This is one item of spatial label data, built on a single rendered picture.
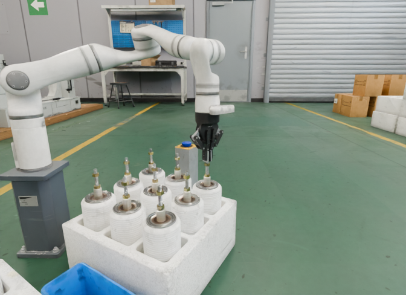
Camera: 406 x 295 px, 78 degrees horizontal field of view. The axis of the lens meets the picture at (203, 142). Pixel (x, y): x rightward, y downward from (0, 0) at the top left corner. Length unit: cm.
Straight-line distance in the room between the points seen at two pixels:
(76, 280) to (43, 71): 60
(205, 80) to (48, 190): 62
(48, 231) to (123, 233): 37
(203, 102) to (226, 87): 499
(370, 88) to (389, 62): 255
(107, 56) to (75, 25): 552
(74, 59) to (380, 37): 627
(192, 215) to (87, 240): 29
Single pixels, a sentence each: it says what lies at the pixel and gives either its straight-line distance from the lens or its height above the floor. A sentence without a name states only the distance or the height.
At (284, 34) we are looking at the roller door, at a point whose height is 141.
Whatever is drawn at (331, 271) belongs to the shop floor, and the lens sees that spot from 98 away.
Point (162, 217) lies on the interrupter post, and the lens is 65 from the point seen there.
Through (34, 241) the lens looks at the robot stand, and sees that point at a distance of 107.
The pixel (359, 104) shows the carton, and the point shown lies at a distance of 427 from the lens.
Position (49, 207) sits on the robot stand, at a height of 18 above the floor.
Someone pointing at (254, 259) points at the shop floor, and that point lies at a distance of 95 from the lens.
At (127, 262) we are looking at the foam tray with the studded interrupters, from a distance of 70.
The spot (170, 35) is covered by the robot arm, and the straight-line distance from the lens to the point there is 85.
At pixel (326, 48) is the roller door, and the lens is 617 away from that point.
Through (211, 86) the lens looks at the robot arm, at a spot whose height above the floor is 57.
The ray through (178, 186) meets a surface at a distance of 86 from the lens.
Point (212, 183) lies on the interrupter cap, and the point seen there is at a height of 25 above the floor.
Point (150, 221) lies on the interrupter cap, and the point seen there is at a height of 25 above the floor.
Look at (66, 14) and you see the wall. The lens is 655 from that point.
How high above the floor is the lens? 60
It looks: 15 degrees down
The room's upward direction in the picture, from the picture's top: straight up
